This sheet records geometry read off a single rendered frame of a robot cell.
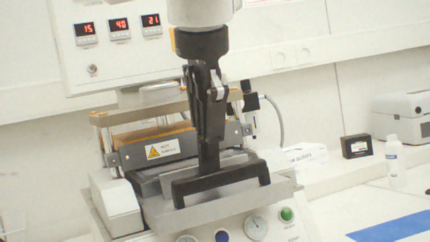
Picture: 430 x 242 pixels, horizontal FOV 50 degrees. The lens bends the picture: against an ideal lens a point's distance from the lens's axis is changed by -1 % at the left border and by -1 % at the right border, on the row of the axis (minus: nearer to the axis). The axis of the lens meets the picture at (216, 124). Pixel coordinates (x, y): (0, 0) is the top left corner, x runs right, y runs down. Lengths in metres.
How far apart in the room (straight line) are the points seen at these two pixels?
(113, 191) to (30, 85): 0.67
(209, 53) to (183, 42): 0.04
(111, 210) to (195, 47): 0.28
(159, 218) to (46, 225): 0.82
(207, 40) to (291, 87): 1.07
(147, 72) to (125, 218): 0.42
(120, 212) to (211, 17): 0.32
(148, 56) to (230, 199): 0.47
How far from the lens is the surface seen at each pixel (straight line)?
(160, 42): 1.06
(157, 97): 0.88
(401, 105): 1.67
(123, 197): 0.74
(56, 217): 1.45
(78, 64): 1.02
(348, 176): 1.41
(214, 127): 0.65
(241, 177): 0.69
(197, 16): 0.60
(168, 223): 0.66
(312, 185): 1.34
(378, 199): 1.29
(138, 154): 0.81
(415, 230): 1.08
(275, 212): 0.80
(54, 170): 1.42
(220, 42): 0.62
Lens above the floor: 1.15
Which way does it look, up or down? 6 degrees down
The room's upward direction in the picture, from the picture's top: 10 degrees counter-clockwise
